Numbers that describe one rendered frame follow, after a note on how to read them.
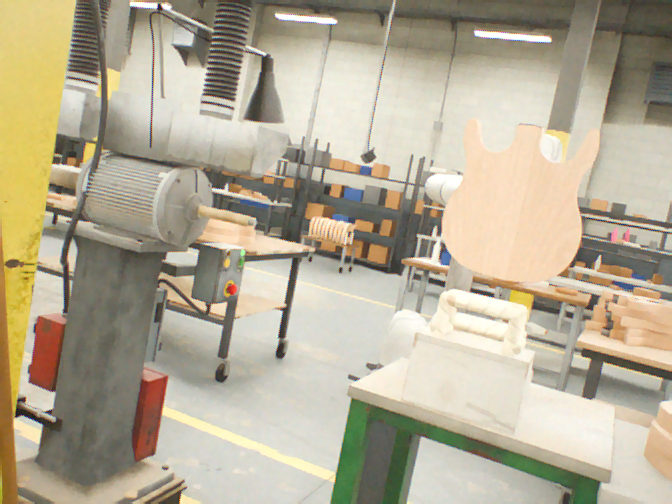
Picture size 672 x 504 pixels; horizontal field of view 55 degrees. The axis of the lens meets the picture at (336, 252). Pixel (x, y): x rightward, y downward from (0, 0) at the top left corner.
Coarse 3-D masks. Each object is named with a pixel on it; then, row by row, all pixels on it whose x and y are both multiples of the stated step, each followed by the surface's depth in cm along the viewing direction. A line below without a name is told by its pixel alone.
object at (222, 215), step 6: (198, 210) 203; (204, 210) 202; (210, 210) 201; (216, 210) 201; (222, 210) 201; (204, 216) 204; (210, 216) 202; (216, 216) 200; (222, 216) 199; (228, 216) 198; (234, 216) 198; (240, 216) 197; (246, 216) 197; (234, 222) 198; (240, 222) 197; (246, 222) 196
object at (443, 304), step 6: (444, 300) 154; (438, 306) 155; (444, 306) 154; (450, 306) 155; (438, 312) 155; (444, 312) 154; (438, 318) 155; (444, 318) 155; (438, 324) 155; (444, 324) 155; (438, 330) 155; (444, 330) 155; (438, 336) 155; (444, 336) 156
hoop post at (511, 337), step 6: (516, 318) 148; (522, 318) 148; (510, 324) 149; (516, 324) 148; (522, 324) 149; (510, 330) 149; (516, 330) 148; (510, 336) 149; (516, 336) 149; (504, 342) 150; (510, 342) 149; (516, 342) 149; (504, 348) 150; (510, 348) 149; (504, 354) 150; (510, 354) 149
